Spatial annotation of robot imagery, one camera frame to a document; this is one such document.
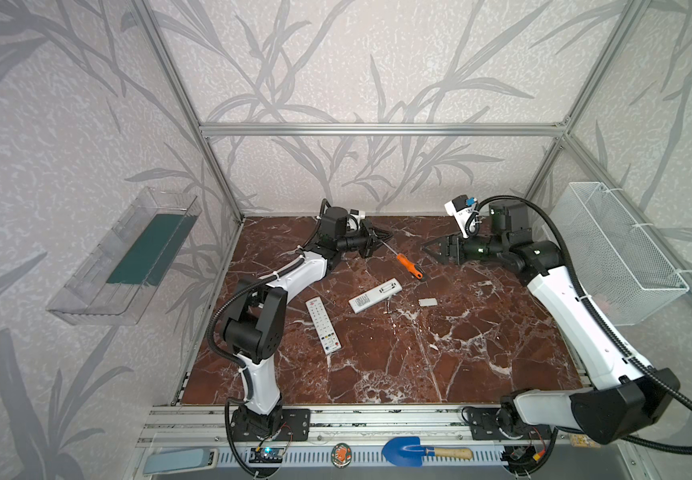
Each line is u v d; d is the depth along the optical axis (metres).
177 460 0.68
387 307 0.96
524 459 0.73
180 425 0.75
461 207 0.63
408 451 0.71
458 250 0.62
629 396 0.37
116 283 0.63
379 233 0.83
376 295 0.96
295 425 0.74
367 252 0.81
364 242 0.79
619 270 0.61
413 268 0.77
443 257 0.63
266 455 0.71
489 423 0.73
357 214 0.86
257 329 0.49
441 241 0.63
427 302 0.96
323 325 0.89
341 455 0.69
